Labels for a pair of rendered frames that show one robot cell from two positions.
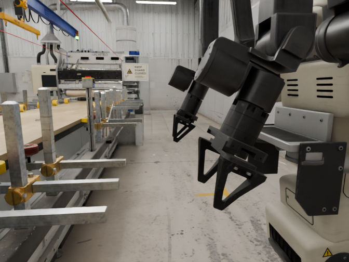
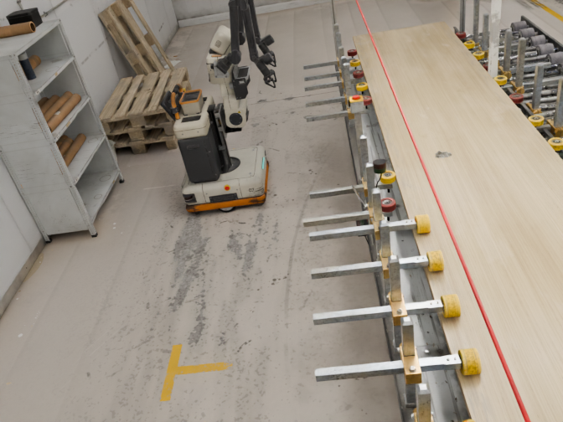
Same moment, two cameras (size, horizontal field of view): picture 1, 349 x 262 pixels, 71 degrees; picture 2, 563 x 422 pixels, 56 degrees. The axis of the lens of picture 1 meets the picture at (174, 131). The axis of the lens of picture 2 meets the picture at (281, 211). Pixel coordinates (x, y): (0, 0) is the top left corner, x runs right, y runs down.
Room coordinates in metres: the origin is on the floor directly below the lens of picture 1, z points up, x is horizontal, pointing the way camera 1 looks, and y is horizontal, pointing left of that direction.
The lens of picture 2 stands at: (4.42, 0.71, 2.39)
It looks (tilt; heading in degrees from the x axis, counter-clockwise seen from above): 34 degrees down; 193
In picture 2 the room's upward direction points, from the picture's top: 12 degrees counter-clockwise
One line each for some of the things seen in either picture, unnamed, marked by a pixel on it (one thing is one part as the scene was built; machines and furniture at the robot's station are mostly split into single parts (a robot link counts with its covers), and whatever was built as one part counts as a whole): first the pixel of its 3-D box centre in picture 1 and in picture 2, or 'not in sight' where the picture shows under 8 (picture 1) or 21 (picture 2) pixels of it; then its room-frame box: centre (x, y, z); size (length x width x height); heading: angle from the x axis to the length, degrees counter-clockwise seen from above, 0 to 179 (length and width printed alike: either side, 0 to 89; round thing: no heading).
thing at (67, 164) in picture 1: (76, 164); (338, 115); (1.04, 0.44, 0.82); 0.43 x 0.03 x 0.04; 96
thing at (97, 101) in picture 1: (98, 120); (366, 176); (1.99, 0.63, 0.89); 0.04 x 0.04 x 0.48; 6
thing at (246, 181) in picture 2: not in sight; (227, 177); (0.64, -0.59, 0.16); 0.67 x 0.64 x 0.25; 96
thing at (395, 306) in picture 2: not in sight; (397, 306); (3.01, 0.73, 0.95); 0.14 x 0.06 x 0.05; 6
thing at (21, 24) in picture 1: (23, 25); not in sight; (6.30, 3.69, 2.65); 1.71 x 0.09 x 0.32; 6
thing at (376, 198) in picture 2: (108, 114); (379, 234); (2.49, 0.68, 0.89); 0.04 x 0.04 x 0.48; 6
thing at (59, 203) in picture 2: not in sight; (53, 133); (0.73, -1.92, 0.78); 0.90 x 0.45 x 1.55; 6
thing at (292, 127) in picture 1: (290, 151); (240, 79); (0.61, -0.30, 0.99); 0.28 x 0.16 x 0.22; 6
